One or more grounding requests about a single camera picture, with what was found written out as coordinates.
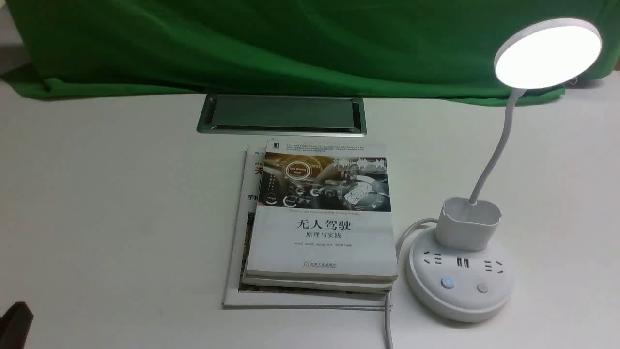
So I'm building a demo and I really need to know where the green backdrop cloth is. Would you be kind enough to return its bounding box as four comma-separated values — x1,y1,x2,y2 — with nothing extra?
2,0,620,106

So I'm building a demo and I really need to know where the white desk lamp with base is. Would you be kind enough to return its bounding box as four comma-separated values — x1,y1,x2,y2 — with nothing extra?
398,18,603,323

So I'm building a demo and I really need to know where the top white driverless-car book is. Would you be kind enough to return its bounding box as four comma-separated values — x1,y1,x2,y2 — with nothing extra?
245,139,399,283

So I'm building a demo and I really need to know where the dark object at corner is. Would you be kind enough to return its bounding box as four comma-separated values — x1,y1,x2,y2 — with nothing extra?
0,302,34,349

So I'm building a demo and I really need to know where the silver desk cable hatch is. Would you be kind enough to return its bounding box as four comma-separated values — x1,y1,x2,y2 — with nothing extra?
196,93,367,138

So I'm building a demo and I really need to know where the middle white book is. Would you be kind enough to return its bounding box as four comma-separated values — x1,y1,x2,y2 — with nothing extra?
242,145,394,293

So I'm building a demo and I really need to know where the bottom large white book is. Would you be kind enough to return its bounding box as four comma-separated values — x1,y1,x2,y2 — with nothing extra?
223,145,385,312

